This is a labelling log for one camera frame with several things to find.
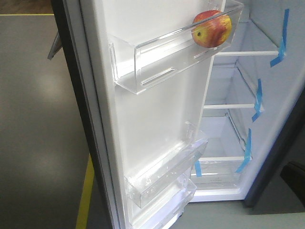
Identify open white fridge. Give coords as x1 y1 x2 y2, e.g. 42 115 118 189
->
51 0 305 229

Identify silver sign stand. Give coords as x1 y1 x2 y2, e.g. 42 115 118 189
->
47 32 62 60

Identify fridge door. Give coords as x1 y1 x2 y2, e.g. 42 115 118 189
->
51 0 246 229

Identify upper clear door bin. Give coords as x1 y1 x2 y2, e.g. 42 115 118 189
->
109 0 244 94

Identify yellow floor tape line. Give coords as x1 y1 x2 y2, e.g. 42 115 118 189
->
75 13 95 229

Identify lower clear door bin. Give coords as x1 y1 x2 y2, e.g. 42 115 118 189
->
128 175 196 229

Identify clear door bin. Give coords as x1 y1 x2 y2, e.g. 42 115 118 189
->
109 0 244 94
125 122 208 208
128 175 196 229

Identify middle clear door bin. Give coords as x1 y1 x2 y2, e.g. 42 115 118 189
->
125 122 208 208

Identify red yellow apple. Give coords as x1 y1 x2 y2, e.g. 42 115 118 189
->
191 15 232 48

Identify black hanging cable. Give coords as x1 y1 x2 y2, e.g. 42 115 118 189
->
295 190 304 229

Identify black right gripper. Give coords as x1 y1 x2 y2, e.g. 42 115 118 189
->
280 161 305 193

